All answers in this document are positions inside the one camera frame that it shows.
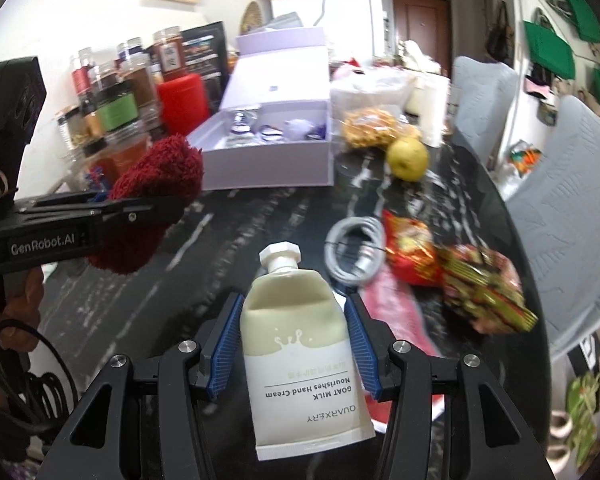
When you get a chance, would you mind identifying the green pink snack packet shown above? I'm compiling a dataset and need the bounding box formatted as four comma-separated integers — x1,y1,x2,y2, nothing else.
438,245,538,335

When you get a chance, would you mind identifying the white goat milk hand cream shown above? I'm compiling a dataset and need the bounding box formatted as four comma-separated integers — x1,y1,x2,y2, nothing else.
239,242,375,462

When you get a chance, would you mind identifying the dark red fluffy scrunchie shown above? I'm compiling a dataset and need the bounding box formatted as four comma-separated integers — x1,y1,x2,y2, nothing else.
88,136,204,274

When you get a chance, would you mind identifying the pink red cream tube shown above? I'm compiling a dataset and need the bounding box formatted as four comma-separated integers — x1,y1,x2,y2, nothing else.
358,263,445,434

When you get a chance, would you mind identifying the red gold snack packet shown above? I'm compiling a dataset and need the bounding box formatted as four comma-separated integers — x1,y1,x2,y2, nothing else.
381,209,442,287

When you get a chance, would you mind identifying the white cable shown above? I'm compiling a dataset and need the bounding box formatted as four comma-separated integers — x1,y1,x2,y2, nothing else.
324,216,387,288

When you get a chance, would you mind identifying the person left hand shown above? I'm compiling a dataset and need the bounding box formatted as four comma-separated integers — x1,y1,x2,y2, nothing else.
0,266,44,353

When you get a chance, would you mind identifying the orange label clear jar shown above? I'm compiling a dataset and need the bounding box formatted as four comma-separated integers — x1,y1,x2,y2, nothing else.
82,120,149,185

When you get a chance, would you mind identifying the green label black lid jar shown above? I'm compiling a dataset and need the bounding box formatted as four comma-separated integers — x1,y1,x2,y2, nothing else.
94,80,138,132

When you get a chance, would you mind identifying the red label dark jar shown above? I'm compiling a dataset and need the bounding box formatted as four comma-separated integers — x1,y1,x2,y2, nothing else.
71,48,95,115

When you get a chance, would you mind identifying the brown spice jar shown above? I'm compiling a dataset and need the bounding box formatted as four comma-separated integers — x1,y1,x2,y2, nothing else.
121,52,161,118

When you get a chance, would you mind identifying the red canister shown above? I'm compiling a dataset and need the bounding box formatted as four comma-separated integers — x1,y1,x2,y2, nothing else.
157,73,211,136

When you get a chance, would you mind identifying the near grey chair cover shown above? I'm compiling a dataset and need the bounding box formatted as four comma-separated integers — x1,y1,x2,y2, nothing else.
506,96,600,359

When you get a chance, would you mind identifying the grey chair cover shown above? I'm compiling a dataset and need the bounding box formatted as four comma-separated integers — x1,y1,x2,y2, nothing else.
452,56,518,166
506,96,600,359

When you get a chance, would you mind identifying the jar with chinese label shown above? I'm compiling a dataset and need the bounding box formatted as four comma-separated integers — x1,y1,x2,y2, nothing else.
154,26,187,81

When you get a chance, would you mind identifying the silver foil packet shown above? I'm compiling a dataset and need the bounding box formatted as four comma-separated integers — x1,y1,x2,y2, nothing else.
225,108,258,148

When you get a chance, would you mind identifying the black printed box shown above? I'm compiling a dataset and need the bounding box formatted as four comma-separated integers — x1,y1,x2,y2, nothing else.
182,22,230,114

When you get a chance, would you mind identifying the lavender gift box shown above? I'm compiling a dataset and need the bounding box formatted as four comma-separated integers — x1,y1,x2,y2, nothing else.
187,27,334,191

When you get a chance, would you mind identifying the lavender sachet pouch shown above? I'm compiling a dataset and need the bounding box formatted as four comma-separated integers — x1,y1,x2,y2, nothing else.
283,119,326,141

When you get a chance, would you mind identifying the yellow lemon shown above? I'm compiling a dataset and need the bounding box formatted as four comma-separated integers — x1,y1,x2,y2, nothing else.
386,138,429,182

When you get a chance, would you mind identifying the bag of yellow waffles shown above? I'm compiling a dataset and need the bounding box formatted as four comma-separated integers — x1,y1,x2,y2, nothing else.
340,107,411,150

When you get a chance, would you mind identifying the far grey chair cover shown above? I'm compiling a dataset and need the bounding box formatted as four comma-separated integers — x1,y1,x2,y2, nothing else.
452,56,518,166

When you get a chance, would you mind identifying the white cylindrical bottle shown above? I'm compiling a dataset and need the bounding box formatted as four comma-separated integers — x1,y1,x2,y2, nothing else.
419,74,450,148

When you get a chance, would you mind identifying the clear plastic bag bowl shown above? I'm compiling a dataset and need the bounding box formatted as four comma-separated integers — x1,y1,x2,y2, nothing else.
330,66,417,120

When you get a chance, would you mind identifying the white refrigerator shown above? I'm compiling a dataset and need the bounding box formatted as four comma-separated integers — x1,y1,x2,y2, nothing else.
271,0,386,65

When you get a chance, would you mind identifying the green tote bag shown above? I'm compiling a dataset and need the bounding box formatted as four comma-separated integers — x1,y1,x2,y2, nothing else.
524,21,576,80

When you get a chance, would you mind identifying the brown entrance door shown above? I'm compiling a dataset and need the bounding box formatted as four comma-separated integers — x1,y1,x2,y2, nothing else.
392,0,453,76

